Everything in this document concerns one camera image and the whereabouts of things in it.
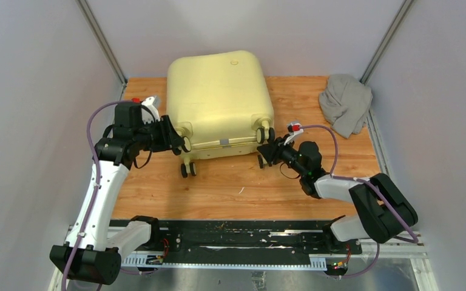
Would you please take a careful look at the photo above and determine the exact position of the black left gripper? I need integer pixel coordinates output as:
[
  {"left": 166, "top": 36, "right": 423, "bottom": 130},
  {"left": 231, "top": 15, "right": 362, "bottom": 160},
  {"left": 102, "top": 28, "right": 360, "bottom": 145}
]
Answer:
[{"left": 133, "top": 114, "right": 185, "bottom": 152}]

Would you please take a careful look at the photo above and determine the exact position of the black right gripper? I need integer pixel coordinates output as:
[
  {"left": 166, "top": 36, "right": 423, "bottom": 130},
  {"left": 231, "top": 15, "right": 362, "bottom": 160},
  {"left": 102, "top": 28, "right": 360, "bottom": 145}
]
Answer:
[{"left": 257, "top": 133, "right": 308, "bottom": 177}]

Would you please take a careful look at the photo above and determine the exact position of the cream suitcase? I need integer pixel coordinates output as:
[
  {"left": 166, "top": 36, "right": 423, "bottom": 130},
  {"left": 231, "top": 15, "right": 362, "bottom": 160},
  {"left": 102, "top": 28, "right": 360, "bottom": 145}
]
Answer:
[{"left": 166, "top": 50, "right": 275, "bottom": 178}]

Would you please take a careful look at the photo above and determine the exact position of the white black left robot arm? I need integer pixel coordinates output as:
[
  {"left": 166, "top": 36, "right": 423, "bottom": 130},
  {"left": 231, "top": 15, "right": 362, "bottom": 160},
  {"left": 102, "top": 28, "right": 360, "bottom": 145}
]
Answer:
[{"left": 49, "top": 96, "right": 186, "bottom": 290}]

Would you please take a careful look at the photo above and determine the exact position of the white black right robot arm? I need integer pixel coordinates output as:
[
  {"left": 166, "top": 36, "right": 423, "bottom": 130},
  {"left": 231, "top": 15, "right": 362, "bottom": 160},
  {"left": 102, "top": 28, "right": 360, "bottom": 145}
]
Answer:
[{"left": 257, "top": 138, "right": 418, "bottom": 253}]

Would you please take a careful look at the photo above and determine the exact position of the grey crumpled cloth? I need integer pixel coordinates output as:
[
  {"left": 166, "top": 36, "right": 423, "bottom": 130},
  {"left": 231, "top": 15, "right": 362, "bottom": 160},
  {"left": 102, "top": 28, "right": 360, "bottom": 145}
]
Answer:
[{"left": 318, "top": 74, "right": 373, "bottom": 139}]

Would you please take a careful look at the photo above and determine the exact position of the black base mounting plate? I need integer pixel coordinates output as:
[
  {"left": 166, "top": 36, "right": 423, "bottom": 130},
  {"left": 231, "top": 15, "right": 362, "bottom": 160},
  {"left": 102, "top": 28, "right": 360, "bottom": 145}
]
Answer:
[{"left": 150, "top": 220, "right": 362, "bottom": 266}]

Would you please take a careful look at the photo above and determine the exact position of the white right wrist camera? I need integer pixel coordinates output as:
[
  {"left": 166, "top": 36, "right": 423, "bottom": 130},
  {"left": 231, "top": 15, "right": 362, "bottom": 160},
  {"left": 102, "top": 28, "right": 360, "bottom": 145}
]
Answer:
[{"left": 284, "top": 121, "right": 304, "bottom": 145}]

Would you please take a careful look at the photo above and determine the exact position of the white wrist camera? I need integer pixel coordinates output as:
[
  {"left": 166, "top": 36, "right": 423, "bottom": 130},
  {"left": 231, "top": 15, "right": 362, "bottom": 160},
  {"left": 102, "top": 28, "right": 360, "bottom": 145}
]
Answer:
[
  {"left": 141, "top": 95, "right": 161, "bottom": 123},
  {"left": 284, "top": 121, "right": 304, "bottom": 145}
]

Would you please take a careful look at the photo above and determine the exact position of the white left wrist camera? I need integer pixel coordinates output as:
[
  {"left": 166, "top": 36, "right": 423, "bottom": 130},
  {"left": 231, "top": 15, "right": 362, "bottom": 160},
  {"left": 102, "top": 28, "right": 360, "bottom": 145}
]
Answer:
[{"left": 141, "top": 95, "right": 161, "bottom": 123}]

